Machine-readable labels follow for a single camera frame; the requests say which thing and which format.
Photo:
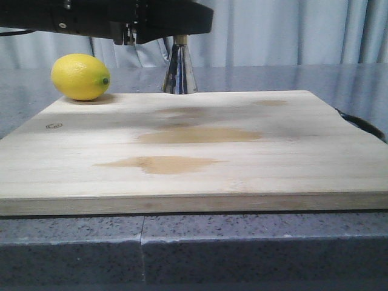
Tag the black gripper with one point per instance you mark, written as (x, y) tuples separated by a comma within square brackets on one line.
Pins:
[(98, 19)]

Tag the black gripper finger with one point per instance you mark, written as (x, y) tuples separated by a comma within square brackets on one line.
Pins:
[(160, 19)]

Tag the steel double jigger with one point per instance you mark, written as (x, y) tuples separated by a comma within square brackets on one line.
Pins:
[(179, 78)]

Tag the yellow lemon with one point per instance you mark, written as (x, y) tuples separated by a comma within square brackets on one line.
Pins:
[(80, 77)]

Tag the grey curtain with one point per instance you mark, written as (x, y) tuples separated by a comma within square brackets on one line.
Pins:
[(244, 33)]

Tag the light wooden cutting board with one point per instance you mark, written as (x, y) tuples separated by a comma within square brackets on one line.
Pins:
[(206, 152)]

